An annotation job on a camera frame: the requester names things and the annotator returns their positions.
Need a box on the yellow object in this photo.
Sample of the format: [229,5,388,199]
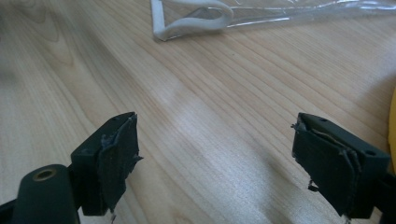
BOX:
[387,90,396,175]

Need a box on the clear plastic bag white trim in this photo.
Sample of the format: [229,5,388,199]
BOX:
[150,0,396,43]

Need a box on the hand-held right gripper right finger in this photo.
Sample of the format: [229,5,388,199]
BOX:
[290,112,392,222]

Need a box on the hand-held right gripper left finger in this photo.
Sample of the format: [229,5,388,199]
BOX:
[70,111,144,222]

